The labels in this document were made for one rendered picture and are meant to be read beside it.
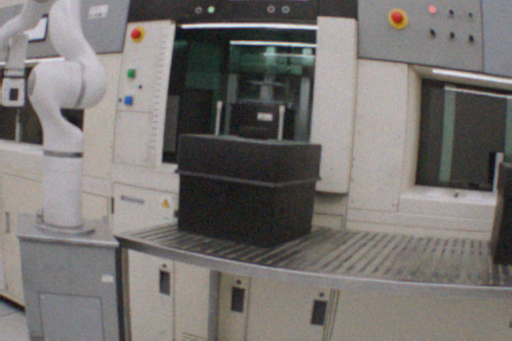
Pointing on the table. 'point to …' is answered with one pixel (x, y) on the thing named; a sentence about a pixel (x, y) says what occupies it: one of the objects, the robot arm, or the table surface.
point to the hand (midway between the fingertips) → (9, 120)
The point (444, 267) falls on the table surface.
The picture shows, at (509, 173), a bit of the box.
